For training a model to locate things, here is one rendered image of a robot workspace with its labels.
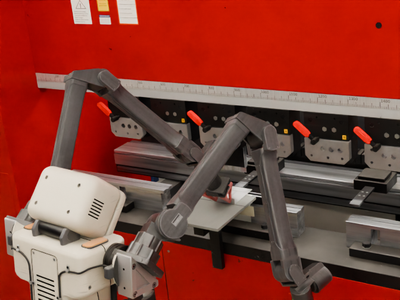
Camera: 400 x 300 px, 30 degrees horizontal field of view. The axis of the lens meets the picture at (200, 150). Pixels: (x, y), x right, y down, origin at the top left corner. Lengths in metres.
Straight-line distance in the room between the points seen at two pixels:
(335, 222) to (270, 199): 2.59
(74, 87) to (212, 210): 0.65
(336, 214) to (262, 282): 2.18
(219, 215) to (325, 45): 0.67
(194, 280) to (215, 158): 0.86
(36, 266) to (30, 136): 1.11
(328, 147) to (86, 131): 1.26
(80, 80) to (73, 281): 0.65
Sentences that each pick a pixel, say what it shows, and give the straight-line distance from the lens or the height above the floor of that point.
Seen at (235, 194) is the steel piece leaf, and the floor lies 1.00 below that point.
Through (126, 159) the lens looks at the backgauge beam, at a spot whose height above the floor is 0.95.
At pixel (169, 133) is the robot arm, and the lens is 2.38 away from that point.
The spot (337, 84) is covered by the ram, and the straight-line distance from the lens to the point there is 2.31.
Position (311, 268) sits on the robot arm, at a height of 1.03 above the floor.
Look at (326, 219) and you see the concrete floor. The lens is 4.68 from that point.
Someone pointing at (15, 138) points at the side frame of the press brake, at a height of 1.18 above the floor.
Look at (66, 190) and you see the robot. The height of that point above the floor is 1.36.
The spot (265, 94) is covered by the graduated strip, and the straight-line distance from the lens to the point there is 2.43.
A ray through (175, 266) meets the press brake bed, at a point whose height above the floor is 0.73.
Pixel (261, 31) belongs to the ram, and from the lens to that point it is 2.38.
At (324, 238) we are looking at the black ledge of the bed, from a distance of 2.59.
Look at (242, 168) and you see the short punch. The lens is 2.62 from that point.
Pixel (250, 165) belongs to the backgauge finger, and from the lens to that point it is 2.83.
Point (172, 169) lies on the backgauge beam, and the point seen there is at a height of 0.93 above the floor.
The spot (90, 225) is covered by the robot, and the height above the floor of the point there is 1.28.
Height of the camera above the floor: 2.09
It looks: 21 degrees down
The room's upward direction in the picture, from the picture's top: 6 degrees counter-clockwise
